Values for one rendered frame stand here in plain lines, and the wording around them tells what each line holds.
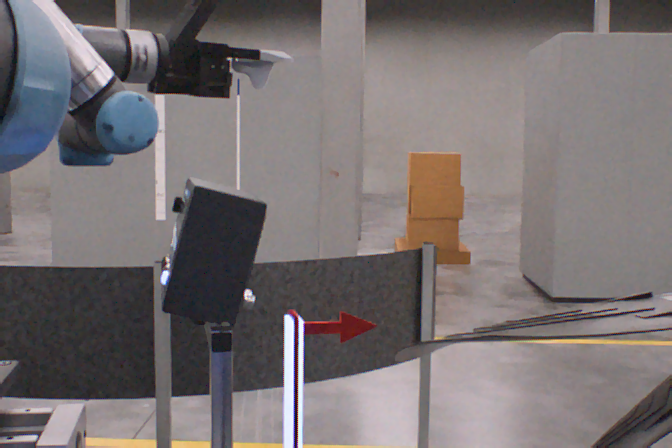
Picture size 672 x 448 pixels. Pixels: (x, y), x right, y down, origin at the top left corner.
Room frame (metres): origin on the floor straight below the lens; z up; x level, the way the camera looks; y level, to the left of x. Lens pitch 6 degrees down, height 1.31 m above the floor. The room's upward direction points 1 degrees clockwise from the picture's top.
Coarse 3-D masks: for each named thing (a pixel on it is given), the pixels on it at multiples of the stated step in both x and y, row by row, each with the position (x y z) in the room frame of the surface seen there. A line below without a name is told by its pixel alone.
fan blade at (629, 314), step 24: (552, 312) 0.63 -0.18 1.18; (576, 312) 0.62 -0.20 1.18; (600, 312) 0.61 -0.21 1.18; (624, 312) 0.60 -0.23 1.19; (648, 312) 0.60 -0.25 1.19; (456, 336) 0.58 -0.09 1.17; (480, 336) 0.49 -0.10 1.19; (504, 336) 0.50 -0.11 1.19; (528, 336) 0.51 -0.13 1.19; (552, 336) 0.51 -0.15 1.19; (576, 336) 0.52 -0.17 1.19; (600, 336) 0.54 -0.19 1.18; (408, 360) 0.70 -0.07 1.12
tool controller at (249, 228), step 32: (192, 192) 1.11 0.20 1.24; (224, 192) 1.12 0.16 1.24; (192, 224) 1.11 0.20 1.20; (224, 224) 1.12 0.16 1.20; (256, 224) 1.13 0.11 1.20; (192, 256) 1.11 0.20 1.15; (224, 256) 1.12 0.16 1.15; (192, 288) 1.11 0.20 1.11; (224, 288) 1.12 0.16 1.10; (224, 320) 1.12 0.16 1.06
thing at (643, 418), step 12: (660, 384) 0.81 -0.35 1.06; (648, 396) 0.79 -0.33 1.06; (660, 396) 0.76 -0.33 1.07; (636, 408) 0.79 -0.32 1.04; (648, 408) 0.75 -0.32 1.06; (660, 408) 0.73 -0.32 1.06; (624, 420) 0.79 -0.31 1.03; (636, 420) 0.76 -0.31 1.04; (648, 420) 0.74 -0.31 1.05; (660, 420) 0.71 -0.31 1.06; (612, 432) 0.79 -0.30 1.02; (624, 432) 0.76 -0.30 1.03; (636, 432) 0.74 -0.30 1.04; (648, 432) 0.72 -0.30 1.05; (660, 432) 0.70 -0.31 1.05; (600, 444) 0.79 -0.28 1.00; (612, 444) 0.76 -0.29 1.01; (624, 444) 0.74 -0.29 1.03; (636, 444) 0.72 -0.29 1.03; (648, 444) 0.70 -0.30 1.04
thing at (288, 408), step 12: (288, 324) 0.55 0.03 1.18; (288, 336) 0.55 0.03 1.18; (288, 348) 0.55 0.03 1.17; (288, 360) 0.55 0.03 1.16; (288, 372) 0.55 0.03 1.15; (288, 384) 0.55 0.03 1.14; (288, 396) 0.55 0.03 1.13; (288, 408) 0.55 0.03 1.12; (288, 420) 0.55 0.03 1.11; (288, 432) 0.55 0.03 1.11; (288, 444) 0.55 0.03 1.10
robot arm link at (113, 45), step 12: (84, 36) 1.06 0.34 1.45; (96, 36) 1.07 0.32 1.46; (108, 36) 1.09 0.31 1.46; (120, 36) 1.10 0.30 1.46; (96, 48) 1.07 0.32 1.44; (108, 48) 1.08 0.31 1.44; (120, 48) 1.09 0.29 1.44; (108, 60) 1.08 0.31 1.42; (120, 60) 1.09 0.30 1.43; (120, 72) 1.10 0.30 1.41
